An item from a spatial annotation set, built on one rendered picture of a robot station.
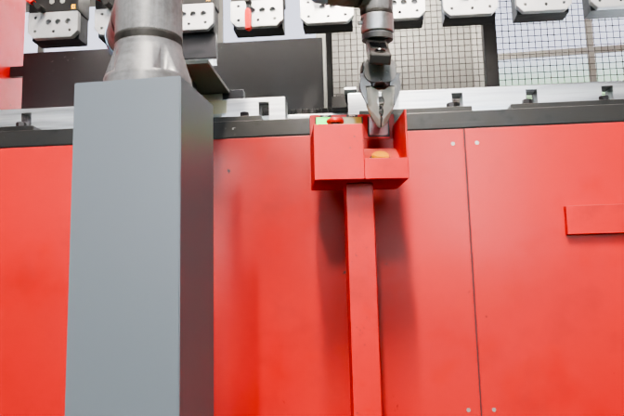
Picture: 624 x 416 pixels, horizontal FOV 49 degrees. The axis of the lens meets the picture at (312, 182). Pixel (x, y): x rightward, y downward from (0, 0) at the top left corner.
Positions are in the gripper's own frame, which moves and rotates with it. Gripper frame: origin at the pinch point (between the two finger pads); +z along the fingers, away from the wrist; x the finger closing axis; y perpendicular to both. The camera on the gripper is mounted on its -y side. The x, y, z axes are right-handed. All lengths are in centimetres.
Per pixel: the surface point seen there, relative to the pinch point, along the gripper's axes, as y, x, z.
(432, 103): 34.7, -19.6, -10.2
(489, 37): 109, -60, -50
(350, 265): -3.3, 7.9, 31.3
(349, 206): -2.2, 7.7, 18.8
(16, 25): 113, 123, -57
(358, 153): -6.3, 5.9, 7.8
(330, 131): -5.8, 11.8, 2.9
